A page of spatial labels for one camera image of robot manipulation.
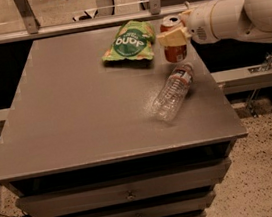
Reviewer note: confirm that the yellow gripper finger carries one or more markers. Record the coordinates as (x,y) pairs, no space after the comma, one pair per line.
(184,16)
(176,37)

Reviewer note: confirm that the clear plastic water bottle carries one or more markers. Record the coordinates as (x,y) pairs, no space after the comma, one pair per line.
(170,99)

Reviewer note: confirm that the green chip bag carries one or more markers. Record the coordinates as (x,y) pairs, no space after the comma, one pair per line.
(133,41)

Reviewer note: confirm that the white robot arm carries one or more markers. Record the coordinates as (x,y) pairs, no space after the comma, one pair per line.
(241,20)

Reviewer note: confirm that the grey drawer cabinet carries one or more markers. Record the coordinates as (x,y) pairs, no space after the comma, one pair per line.
(76,121)

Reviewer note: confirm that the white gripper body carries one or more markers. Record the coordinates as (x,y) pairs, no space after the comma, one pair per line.
(199,26)

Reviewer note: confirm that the middle grey drawer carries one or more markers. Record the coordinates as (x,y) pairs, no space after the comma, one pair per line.
(160,207)

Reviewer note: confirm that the orange coke can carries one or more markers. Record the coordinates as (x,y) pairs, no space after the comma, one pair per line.
(177,53)

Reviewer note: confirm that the top grey drawer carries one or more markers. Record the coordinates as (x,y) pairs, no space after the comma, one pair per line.
(82,199)

